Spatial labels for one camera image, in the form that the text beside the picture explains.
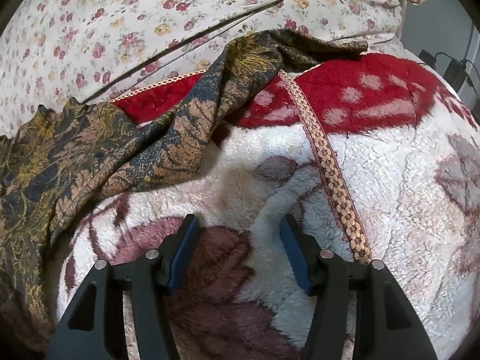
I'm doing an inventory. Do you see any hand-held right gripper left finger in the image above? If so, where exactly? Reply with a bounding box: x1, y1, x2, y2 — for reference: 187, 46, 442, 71
44, 214, 200, 360

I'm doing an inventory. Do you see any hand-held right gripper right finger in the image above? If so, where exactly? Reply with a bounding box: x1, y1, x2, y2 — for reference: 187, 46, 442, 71
279, 214, 438, 360

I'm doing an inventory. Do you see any dark floral patterned garment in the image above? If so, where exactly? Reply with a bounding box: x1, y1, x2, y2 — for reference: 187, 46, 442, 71
0, 29, 369, 353

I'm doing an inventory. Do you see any red and white fleece blanket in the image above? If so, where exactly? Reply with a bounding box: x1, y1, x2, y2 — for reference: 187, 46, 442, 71
56, 52, 480, 360

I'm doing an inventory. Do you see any floral print bed sheet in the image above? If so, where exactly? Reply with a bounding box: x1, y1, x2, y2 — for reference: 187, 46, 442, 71
0, 0, 407, 139

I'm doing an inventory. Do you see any black power adapter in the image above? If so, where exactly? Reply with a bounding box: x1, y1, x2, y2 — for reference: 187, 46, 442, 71
444, 58, 468, 91

